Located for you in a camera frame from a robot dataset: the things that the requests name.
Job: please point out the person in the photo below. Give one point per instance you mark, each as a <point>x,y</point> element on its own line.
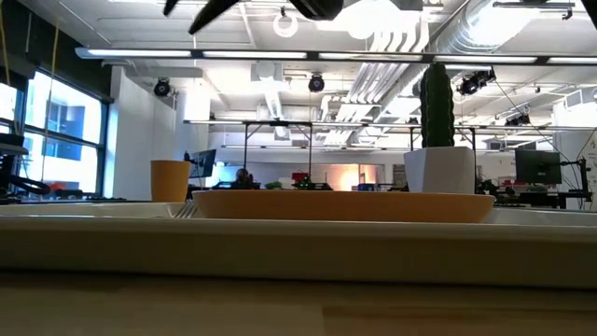
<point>242,178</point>

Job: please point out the orange plate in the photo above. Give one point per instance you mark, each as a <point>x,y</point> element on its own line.
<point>345,207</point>

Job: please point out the silver ventilation duct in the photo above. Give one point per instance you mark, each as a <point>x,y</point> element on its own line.
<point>466,28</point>

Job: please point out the window with dark frame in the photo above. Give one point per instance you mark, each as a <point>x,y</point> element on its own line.
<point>70,116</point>

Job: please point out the green cactus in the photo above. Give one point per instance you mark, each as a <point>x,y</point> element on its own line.
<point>437,107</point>

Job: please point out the black bar with light strips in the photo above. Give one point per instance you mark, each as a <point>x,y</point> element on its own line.
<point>256,54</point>

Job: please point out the white faceted plant pot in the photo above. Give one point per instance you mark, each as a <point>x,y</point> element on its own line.
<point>439,170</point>

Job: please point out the beige plastic tray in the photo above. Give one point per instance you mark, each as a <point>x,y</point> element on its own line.
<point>298,252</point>

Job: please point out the tilted black monitor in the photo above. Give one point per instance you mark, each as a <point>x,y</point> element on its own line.
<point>203,163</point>

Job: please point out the black background rig frame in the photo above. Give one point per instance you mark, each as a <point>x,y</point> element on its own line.
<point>280,123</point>

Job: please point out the black ceiling spot lamp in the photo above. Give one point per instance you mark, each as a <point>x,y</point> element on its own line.
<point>162,88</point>
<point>316,83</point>

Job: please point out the orange plastic cup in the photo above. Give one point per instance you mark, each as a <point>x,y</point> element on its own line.
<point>170,182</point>

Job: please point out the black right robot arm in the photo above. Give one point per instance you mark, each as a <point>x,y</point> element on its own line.
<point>592,7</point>

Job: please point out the white ceiling conduit bundle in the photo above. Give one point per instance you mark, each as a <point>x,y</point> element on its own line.
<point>382,70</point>

